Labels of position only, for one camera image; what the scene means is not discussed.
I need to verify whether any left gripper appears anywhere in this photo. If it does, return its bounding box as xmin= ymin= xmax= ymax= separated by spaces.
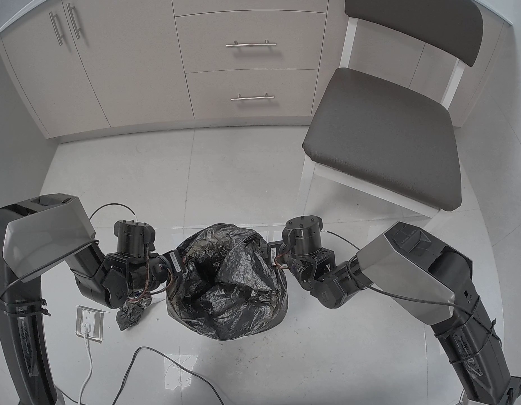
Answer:
xmin=133 ymin=255 xmax=173 ymax=289

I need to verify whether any black plastic bag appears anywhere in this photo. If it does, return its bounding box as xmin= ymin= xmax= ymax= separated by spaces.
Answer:
xmin=166 ymin=223 xmax=288 ymax=341

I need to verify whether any white chair with grey seat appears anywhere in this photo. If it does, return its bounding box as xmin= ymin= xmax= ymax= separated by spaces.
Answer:
xmin=292 ymin=0 xmax=484 ymax=239

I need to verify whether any beige cabinet with drawers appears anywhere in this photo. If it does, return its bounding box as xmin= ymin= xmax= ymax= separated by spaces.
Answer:
xmin=0 ymin=0 xmax=515 ymax=143

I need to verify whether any crumpled black plastic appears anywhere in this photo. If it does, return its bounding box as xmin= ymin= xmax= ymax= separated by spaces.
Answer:
xmin=116 ymin=297 xmax=153 ymax=332

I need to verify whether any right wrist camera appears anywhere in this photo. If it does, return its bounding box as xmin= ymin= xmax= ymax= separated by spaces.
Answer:
xmin=267 ymin=240 xmax=287 ymax=267

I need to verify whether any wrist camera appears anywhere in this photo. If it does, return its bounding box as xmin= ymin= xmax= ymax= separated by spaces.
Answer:
xmin=267 ymin=240 xmax=287 ymax=267
xmin=167 ymin=248 xmax=186 ymax=278

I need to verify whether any black cable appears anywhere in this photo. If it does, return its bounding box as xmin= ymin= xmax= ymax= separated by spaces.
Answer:
xmin=321 ymin=230 xmax=457 ymax=309
xmin=0 ymin=203 xmax=138 ymax=296
xmin=121 ymin=346 xmax=232 ymax=405

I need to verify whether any white power cable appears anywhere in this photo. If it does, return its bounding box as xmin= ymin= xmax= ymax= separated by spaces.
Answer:
xmin=77 ymin=324 xmax=94 ymax=405

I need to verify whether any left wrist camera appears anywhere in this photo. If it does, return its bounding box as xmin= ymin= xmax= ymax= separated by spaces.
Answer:
xmin=167 ymin=248 xmax=186 ymax=278

